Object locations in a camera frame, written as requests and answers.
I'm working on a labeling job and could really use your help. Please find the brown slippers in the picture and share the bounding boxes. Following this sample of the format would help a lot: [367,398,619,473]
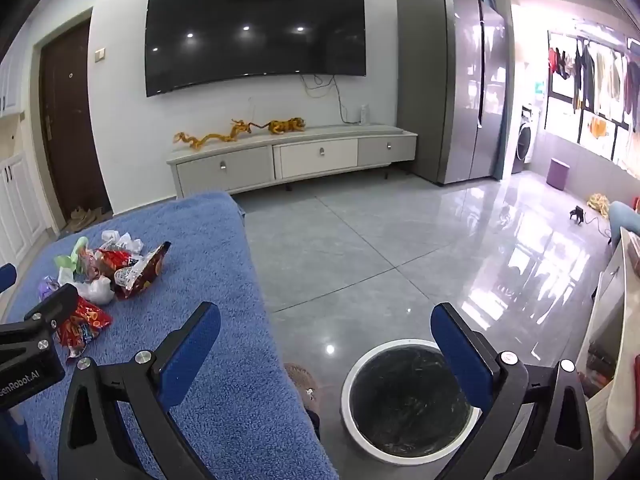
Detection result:
[69,207,104,227]

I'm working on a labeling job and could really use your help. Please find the grey refrigerator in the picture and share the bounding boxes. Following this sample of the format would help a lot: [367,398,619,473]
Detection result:
[396,0,509,186]

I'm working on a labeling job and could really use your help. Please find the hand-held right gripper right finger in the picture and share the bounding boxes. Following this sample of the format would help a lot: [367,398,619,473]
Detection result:
[430,302,593,480]

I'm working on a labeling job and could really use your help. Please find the blue chair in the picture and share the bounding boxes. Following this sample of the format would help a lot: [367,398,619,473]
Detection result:
[608,200,640,237]

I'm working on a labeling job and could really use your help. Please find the red wrapper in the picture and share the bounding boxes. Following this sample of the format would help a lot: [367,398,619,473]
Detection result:
[80,248,134,281]

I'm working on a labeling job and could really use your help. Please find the blue fluffy blanket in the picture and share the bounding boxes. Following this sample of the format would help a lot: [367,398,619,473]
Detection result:
[0,191,340,480]

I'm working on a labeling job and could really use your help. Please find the red snack packet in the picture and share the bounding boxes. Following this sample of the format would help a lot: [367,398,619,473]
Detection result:
[55,296,112,359]

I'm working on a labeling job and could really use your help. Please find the golden tiger figure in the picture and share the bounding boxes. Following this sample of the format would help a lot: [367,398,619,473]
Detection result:
[268,117,307,135]

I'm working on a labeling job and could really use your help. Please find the white paper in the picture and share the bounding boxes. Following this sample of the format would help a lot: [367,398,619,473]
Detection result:
[101,230,145,253]

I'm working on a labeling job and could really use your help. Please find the white tall cupboard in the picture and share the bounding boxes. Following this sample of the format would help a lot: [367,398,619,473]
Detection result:
[0,50,47,271]

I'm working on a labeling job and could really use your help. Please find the white television cabinet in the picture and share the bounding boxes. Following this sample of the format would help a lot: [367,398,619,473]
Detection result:
[166,124,418,198]

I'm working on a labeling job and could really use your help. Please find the white round trash bin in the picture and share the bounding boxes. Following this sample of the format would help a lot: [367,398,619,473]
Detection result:
[341,338,485,466]

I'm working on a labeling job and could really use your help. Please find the purple wrapper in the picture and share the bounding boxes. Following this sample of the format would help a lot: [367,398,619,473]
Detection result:
[38,275,64,302]

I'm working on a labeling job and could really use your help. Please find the row of hanging clothes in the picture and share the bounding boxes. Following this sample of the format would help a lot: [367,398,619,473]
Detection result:
[547,35,640,141]

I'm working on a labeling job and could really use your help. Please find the washing machine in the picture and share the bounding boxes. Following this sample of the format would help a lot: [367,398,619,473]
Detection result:
[512,104,539,175]

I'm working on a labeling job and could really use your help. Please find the television cables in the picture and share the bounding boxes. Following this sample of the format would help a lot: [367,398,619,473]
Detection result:
[300,74,362,125]

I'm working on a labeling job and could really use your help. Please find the green wrapper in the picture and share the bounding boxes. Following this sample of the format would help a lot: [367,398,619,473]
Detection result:
[54,236,91,274]

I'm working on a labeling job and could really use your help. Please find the brown round floor mat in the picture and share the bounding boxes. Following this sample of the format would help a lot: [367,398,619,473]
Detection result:
[283,362,319,403]

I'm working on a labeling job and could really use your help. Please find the golden dragon figure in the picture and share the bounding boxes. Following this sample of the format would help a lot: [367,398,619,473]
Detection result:
[173,119,253,150]

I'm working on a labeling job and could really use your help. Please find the white cabinet drawer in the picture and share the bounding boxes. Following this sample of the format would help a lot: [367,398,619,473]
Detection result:
[273,138,359,180]

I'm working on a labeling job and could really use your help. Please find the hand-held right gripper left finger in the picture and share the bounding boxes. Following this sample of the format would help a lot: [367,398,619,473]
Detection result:
[57,301,222,480]

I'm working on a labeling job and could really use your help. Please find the black wall television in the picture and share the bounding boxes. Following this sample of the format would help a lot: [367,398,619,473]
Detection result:
[144,0,367,98]

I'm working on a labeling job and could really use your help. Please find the yellow cloth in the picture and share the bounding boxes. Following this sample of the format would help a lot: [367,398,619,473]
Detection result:
[586,192,612,219]

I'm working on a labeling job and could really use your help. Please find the dark brown door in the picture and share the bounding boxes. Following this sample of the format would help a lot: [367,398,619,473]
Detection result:
[39,25,113,223]

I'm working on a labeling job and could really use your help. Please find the purple stool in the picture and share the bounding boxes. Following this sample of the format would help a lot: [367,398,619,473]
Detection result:
[547,158,571,190]

